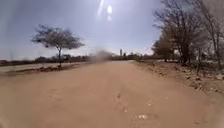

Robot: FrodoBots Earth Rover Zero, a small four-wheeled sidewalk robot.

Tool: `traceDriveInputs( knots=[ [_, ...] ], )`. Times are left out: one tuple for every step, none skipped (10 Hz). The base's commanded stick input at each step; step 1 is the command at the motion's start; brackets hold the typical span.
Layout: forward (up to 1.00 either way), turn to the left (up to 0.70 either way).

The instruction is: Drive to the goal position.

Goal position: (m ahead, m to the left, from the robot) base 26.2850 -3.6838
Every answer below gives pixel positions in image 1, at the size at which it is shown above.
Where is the row of bare trees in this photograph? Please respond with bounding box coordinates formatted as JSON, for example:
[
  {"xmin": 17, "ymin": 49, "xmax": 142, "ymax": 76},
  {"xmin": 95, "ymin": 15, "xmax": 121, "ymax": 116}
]
[{"xmin": 151, "ymin": 0, "xmax": 224, "ymax": 69}]

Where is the small leafy tree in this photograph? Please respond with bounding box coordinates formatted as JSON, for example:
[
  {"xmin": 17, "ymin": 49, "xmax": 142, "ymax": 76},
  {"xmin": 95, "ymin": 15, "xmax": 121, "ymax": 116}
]
[{"xmin": 31, "ymin": 24, "xmax": 85, "ymax": 68}]

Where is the pale paved road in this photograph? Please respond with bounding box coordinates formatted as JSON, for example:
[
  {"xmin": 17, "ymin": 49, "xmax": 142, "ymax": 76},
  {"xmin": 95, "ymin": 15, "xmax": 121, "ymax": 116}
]
[{"xmin": 0, "ymin": 61, "xmax": 84, "ymax": 73}]

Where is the distant row of trees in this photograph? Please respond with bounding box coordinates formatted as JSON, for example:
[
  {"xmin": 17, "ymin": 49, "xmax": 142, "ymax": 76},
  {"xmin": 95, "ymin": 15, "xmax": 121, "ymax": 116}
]
[{"xmin": 0, "ymin": 49, "xmax": 158, "ymax": 65}]

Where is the brown dirt road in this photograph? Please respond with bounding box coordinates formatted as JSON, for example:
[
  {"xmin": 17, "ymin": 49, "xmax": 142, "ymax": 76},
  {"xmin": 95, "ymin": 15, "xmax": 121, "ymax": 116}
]
[{"xmin": 0, "ymin": 60, "xmax": 224, "ymax": 128}]

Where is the leaf-strewn dirt verge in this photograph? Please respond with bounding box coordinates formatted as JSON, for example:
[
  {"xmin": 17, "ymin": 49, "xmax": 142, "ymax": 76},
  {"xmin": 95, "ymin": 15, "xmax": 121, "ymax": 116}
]
[{"xmin": 133, "ymin": 59, "xmax": 224, "ymax": 98}]

